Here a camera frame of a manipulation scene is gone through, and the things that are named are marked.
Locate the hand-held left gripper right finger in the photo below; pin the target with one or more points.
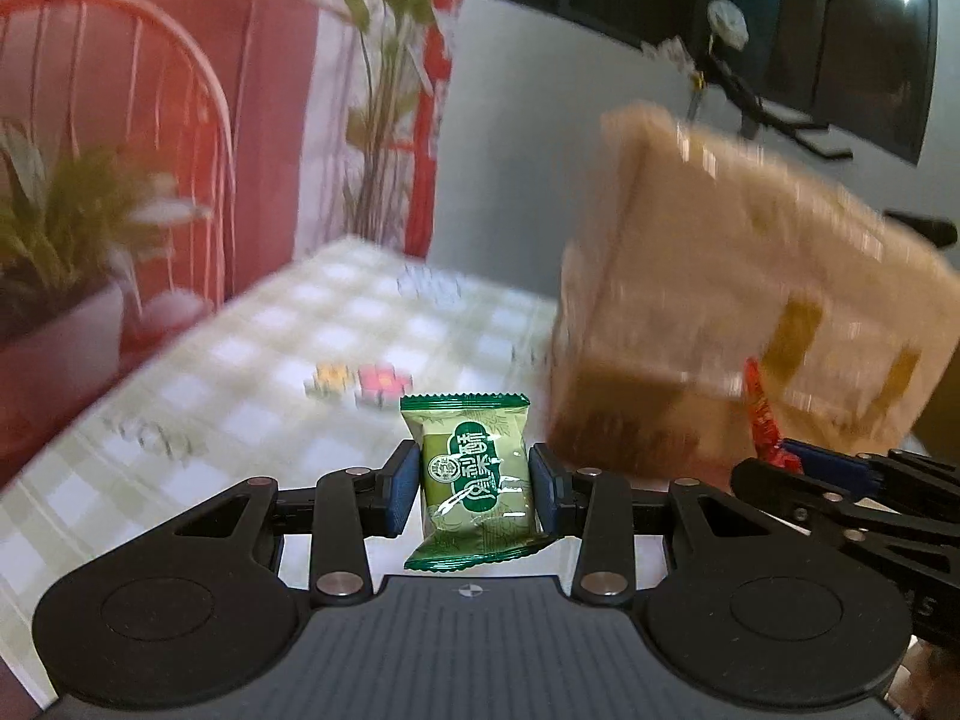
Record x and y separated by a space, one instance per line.
544 491

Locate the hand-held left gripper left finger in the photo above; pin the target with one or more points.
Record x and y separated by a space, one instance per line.
401 491

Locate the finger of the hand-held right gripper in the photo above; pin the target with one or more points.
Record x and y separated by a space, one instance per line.
832 465
810 506

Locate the green snack packet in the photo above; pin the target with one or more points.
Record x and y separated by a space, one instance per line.
472 480

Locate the red snack packet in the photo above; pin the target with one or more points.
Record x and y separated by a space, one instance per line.
761 412

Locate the cardboard box with plastic liner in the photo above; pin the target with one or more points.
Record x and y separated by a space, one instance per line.
712 277

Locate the checked green tablecloth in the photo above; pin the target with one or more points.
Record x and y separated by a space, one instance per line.
262 390

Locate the black exercise bike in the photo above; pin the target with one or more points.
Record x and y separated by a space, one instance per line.
757 109

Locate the crumpled white plastic bag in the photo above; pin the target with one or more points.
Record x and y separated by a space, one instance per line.
667 54

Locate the round white plastic bag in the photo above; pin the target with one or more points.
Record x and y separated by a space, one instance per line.
727 21

